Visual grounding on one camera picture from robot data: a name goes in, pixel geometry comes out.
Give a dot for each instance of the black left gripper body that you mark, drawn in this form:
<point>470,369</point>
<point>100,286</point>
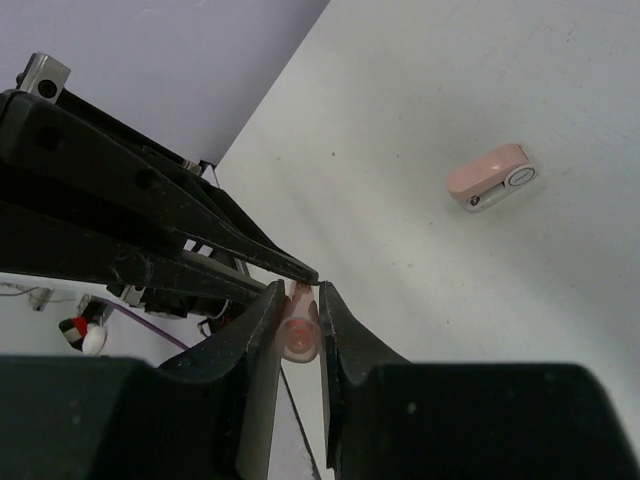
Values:
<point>174,305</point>

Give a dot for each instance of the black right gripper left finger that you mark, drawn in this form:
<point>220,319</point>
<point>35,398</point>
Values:
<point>206,413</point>

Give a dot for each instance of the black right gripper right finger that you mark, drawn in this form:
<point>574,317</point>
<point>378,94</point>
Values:
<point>386,417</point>

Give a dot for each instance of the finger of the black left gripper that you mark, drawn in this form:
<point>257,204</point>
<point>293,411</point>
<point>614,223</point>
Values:
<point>71,162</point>
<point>37,245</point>

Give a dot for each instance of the brown orange highlighter pen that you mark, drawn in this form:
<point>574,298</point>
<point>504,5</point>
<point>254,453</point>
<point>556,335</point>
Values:
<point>298,335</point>

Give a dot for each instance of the pink mini stapler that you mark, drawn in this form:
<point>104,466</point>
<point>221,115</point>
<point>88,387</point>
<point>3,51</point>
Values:
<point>489,179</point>

